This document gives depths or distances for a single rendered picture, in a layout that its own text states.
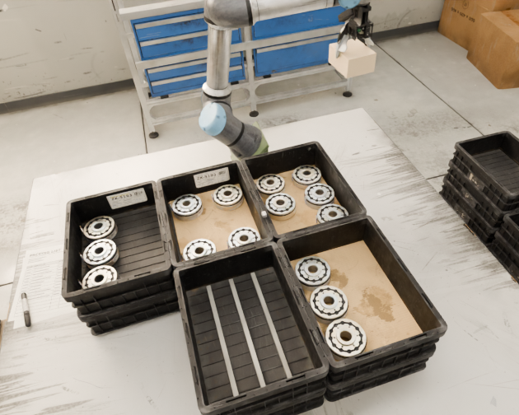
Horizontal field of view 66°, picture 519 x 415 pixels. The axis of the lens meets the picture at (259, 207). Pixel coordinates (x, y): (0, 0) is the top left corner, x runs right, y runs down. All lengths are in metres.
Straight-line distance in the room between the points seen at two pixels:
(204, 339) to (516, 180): 1.65
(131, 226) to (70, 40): 2.72
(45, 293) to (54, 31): 2.76
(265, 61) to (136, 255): 2.20
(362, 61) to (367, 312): 0.97
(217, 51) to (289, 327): 0.99
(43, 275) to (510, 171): 2.07
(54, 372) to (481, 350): 1.22
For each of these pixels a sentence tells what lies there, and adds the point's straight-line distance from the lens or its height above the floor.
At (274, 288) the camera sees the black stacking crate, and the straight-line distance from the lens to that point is 1.19.
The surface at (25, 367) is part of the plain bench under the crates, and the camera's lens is 1.45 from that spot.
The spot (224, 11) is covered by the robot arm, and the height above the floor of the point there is 1.37.
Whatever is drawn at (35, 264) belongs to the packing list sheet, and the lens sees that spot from 1.68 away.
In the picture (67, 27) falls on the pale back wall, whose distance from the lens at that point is 3.94.
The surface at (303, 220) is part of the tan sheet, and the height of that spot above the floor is 0.83.
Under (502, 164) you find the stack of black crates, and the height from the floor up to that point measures 0.49.
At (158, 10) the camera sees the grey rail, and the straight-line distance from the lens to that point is 2.95.
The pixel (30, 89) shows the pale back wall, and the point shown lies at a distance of 4.21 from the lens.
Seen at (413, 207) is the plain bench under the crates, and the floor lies 0.70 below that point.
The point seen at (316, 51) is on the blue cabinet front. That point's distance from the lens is 3.35.
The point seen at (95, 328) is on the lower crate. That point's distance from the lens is 1.36.
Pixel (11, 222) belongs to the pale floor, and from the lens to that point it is 3.08.
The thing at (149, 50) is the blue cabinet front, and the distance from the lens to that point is 3.06.
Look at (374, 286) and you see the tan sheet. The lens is 1.22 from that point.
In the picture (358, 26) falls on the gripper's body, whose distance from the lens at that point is 1.63.
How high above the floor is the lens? 1.83
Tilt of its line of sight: 45 degrees down
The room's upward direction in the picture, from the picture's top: 5 degrees counter-clockwise
